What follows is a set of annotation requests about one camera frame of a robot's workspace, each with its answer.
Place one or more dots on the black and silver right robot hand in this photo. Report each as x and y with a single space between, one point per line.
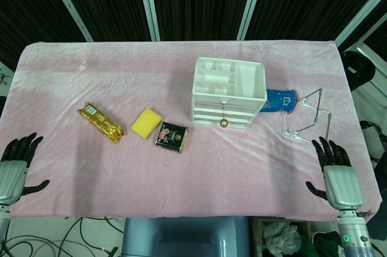
341 181

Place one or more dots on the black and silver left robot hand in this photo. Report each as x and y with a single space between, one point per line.
12 178

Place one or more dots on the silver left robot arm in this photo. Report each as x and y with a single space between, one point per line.
3 220

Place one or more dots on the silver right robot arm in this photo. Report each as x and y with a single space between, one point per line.
355 232

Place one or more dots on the black stand with wheels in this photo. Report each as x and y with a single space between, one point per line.
376 142

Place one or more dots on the crumpled clear plastic wrap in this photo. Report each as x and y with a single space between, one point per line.
279 236

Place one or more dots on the blue snack bag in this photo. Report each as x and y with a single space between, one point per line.
279 101

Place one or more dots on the gold foil snack package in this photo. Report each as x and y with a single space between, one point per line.
101 122

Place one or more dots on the black round chair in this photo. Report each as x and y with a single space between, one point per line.
358 69

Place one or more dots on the white plastic drawer organizer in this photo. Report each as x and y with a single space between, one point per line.
249 78

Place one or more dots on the yellow sponge with green base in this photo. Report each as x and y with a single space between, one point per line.
145 122

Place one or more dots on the pink plush table cloth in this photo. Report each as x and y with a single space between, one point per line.
193 178

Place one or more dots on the black luncheon meat can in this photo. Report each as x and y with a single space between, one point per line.
171 137

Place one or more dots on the blue-grey robot torso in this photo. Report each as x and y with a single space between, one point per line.
181 236

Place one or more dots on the white frame post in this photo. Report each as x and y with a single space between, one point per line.
149 3
251 3
69 3
362 6

